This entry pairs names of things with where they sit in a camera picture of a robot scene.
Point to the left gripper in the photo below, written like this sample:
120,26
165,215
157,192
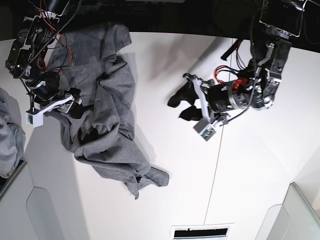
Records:
212,102

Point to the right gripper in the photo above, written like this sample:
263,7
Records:
48,93

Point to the grey t-shirt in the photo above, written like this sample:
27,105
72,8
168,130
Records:
103,137

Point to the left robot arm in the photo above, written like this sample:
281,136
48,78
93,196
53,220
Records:
269,35

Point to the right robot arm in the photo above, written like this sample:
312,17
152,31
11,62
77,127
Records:
26,60

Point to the grey clothes pile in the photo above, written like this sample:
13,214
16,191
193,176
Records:
12,135

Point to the white bin left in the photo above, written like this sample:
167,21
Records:
27,212

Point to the white bin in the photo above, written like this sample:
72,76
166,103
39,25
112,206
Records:
294,219
27,212

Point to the white bin right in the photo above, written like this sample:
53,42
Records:
294,219

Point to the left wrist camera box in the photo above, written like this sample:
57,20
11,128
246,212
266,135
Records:
205,129

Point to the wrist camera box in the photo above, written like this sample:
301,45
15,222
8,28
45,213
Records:
36,120
205,129

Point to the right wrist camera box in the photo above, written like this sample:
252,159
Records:
36,120

